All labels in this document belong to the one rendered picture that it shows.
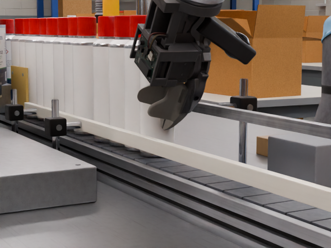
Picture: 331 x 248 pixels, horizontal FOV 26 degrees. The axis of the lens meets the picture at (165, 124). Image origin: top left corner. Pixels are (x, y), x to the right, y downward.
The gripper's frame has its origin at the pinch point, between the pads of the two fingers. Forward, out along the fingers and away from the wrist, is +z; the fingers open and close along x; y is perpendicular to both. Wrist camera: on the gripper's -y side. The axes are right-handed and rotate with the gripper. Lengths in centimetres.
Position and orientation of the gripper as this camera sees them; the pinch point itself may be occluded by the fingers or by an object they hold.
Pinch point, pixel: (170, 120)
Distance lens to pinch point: 102.1
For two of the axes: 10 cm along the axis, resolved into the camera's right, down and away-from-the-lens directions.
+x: 4.2, 6.0, -6.8
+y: -8.7, 0.6, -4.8
